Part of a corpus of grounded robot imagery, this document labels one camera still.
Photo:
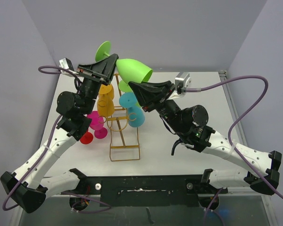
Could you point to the gold wire glass rack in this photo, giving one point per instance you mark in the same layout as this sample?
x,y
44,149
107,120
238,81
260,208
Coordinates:
x,y
117,124

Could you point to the cyan goblet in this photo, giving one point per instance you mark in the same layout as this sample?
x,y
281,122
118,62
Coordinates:
x,y
135,115

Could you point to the red goblet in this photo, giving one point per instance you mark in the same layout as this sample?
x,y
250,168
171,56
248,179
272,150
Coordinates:
x,y
87,138

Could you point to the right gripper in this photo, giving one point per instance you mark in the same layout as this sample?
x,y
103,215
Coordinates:
x,y
149,94

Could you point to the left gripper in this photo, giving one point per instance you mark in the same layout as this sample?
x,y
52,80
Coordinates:
x,y
105,68

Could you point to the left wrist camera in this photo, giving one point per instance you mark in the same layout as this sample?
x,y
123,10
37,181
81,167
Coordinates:
x,y
66,63

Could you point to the light green goblet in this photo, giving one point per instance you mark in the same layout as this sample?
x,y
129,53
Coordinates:
x,y
125,87

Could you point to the green goblet front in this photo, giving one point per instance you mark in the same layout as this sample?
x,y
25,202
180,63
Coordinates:
x,y
128,69

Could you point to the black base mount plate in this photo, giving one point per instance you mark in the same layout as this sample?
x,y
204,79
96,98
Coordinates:
x,y
147,191

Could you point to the magenta goblet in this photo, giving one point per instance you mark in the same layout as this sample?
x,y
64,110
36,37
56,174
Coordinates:
x,y
97,124

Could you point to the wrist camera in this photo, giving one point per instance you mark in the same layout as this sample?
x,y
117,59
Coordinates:
x,y
66,63
181,82

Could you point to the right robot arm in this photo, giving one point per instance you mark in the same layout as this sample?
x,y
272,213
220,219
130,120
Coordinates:
x,y
257,170

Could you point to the orange goblet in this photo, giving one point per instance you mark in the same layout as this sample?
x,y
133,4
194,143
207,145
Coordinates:
x,y
105,106
107,90

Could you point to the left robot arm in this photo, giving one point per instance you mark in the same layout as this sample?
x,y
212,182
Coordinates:
x,y
27,185

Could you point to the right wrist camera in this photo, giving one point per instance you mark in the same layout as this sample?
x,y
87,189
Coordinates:
x,y
181,82

